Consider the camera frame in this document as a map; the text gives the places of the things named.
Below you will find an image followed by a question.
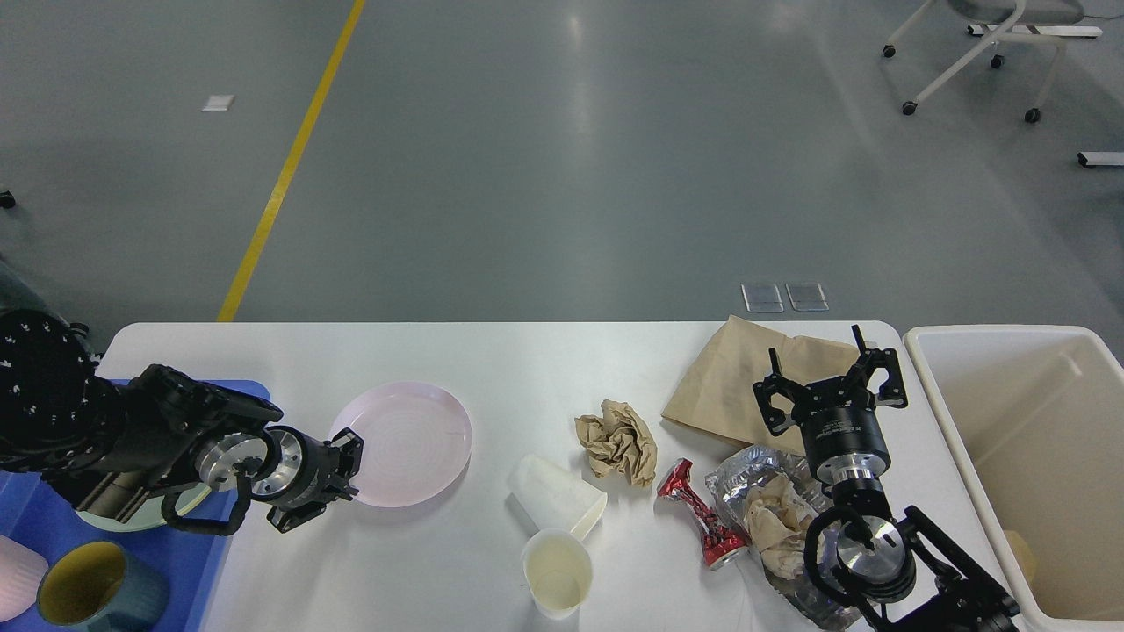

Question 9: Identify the silver foil bag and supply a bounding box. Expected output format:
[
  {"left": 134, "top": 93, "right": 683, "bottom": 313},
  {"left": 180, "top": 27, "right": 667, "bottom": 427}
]
[{"left": 705, "top": 446, "right": 860, "bottom": 631}]

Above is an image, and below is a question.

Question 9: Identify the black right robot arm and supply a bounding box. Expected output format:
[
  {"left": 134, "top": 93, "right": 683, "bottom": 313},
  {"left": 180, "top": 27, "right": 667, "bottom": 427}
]
[{"left": 753, "top": 327, "right": 1019, "bottom": 631}]

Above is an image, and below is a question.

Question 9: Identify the clear floor plate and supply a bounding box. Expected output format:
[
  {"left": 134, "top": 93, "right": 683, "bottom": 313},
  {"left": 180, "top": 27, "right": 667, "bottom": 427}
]
[
  {"left": 785, "top": 283, "right": 830, "bottom": 312},
  {"left": 741, "top": 283, "right": 786, "bottom": 313}
]

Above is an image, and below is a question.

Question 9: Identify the white paper cup lying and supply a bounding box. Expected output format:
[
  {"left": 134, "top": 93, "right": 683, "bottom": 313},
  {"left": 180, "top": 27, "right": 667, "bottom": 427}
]
[{"left": 508, "top": 455, "right": 608, "bottom": 541}]

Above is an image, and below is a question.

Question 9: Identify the teal mug yellow inside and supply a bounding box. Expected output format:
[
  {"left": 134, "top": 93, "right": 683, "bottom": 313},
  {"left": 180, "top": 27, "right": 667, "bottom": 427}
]
[{"left": 35, "top": 541, "right": 171, "bottom": 631}]

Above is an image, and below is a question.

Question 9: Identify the clear floor plate left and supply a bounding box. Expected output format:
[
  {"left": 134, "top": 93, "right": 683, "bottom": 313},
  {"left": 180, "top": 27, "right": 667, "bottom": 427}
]
[{"left": 741, "top": 283, "right": 786, "bottom": 313}]

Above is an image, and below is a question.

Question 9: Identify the white paper cup upright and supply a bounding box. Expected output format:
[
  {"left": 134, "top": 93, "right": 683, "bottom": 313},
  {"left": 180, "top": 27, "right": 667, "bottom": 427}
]
[{"left": 522, "top": 529, "right": 593, "bottom": 621}]

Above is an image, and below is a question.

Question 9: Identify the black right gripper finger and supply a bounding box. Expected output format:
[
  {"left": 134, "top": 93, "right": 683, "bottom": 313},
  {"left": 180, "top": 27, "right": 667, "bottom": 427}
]
[
  {"left": 835, "top": 325, "right": 910, "bottom": 410},
  {"left": 753, "top": 347, "right": 822, "bottom": 437}
]

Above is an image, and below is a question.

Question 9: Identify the clear floor plate right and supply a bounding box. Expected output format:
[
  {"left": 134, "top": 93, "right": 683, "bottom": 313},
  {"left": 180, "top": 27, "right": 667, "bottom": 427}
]
[{"left": 785, "top": 283, "right": 830, "bottom": 312}]

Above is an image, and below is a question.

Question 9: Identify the light green plate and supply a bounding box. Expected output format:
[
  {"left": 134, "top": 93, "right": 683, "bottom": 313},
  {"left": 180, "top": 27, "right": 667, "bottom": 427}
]
[{"left": 76, "top": 484, "right": 212, "bottom": 533}]

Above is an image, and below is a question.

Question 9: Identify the pink mug dark inside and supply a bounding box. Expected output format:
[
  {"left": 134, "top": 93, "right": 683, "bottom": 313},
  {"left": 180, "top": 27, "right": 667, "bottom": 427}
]
[{"left": 1, "top": 535, "right": 49, "bottom": 621}]

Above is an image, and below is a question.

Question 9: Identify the pink plate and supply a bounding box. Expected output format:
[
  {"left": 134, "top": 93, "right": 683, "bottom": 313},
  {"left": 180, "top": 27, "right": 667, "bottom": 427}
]
[{"left": 329, "top": 381, "right": 472, "bottom": 508}]

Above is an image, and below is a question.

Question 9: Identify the crushed red can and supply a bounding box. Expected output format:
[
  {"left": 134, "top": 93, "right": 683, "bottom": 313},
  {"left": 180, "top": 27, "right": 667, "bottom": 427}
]
[{"left": 658, "top": 457, "right": 747, "bottom": 571}]

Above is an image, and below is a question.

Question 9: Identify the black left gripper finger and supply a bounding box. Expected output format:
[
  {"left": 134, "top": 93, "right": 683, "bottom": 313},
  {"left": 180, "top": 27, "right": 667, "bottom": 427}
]
[
  {"left": 266, "top": 487, "right": 357, "bottom": 535},
  {"left": 327, "top": 427, "right": 363, "bottom": 479}
]

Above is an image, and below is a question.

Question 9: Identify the white office chair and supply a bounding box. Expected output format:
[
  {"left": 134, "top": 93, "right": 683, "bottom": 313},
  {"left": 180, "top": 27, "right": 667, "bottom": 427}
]
[{"left": 900, "top": 1, "right": 1085, "bottom": 125}]

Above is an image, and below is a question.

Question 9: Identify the person in jeans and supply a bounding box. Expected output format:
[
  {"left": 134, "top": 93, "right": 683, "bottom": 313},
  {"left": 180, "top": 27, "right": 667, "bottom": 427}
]
[{"left": 1, "top": 260, "right": 58, "bottom": 319}]

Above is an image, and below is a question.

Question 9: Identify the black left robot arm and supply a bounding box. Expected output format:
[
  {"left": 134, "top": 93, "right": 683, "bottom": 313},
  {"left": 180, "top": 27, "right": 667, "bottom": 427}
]
[{"left": 1, "top": 309, "right": 363, "bottom": 536}]

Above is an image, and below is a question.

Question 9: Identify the cream plastic bin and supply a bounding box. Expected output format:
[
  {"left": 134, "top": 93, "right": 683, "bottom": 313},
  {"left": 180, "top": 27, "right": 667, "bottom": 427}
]
[{"left": 904, "top": 324, "right": 1123, "bottom": 631}]

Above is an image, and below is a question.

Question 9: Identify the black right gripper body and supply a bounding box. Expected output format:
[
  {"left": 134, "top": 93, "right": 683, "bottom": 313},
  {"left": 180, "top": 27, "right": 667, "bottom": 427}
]
[{"left": 800, "top": 406, "right": 891, "bottom": 484}]

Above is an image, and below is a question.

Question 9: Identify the crumpled tissue in bag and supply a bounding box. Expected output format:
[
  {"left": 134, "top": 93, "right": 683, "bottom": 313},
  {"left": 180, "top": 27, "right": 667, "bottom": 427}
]
[{"left": 744, "top": 473, "right": 821, "bottom": 580}]

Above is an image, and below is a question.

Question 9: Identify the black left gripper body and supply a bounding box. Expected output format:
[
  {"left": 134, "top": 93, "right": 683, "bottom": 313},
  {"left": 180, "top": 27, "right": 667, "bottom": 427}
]
[{"left": 250, "top": 427, "right": 339, "bottom": 511}]

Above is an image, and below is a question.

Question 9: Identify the crumpled brown paper ball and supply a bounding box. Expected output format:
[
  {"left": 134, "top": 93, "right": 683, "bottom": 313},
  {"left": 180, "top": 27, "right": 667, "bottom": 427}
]
[{"left": 574, "top": 399, "right": 659, "bottom": 488}]

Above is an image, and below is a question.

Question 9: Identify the flat brown paper bag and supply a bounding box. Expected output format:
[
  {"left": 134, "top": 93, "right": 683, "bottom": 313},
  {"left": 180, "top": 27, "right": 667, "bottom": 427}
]
[{"left": 661, "top": 316, "right": 859, "bottom": 455}]

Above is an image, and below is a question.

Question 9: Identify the white bar on floor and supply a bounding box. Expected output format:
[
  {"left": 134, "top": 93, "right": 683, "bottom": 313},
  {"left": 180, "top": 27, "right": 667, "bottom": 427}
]
[{"left": 1077, "top": 151, "right": 1124, "bottom": 169}]

